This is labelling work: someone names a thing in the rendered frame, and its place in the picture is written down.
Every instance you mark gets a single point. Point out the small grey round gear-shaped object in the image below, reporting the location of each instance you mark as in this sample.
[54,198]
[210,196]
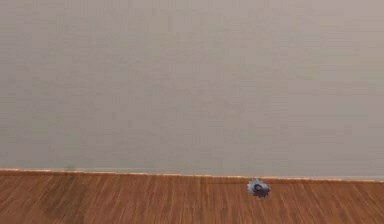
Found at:
[258,188]

